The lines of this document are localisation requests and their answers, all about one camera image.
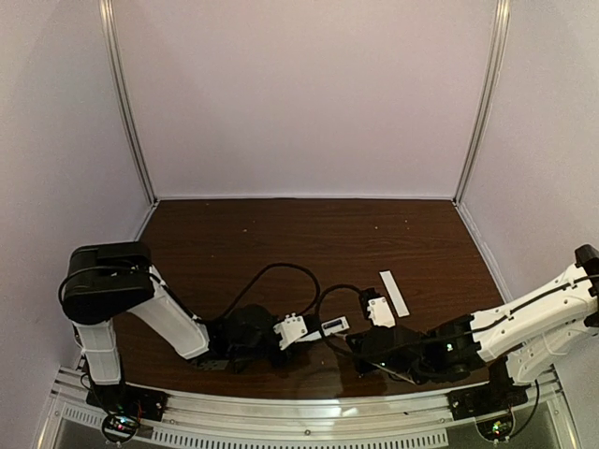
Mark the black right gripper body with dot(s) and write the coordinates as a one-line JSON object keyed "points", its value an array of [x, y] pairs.
{"points": [[357, 343]]}

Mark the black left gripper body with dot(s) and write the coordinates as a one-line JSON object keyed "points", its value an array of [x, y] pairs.
{"points": [[279, 351]]}

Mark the white battery cover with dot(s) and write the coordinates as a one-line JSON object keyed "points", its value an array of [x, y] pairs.
{"points": [[394, 293]]}

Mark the purple battery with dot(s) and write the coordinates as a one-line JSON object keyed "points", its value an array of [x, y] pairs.
{"points": [[332, 323]]}

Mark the white remote control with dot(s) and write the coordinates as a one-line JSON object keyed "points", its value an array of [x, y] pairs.
{"points": [[335, 326]]}

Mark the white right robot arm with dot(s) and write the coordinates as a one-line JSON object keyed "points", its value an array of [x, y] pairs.
{"points": [[526, 335]]}

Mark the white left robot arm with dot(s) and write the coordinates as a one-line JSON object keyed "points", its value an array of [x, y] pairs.
{"points": [[107, 280]]}

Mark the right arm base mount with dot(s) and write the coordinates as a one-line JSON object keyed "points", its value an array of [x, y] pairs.
{"points": [[490, 404]]}

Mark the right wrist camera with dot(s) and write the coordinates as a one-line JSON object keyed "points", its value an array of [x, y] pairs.
{"points": [[375, 308]]}

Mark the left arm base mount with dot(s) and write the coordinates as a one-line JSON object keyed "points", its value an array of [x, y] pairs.
{"points": [[124, 406]]}

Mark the right aluminium frame post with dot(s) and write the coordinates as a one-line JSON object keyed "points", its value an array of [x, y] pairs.
{"points": [[499, 35]]}

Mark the aluminium frame post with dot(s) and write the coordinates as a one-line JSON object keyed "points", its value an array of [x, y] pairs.
{"points": [[109, 28], [499, 35]]}

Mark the left aluminium frame post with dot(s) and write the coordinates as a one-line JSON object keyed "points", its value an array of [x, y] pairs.
{"points": [[109, 28]]}

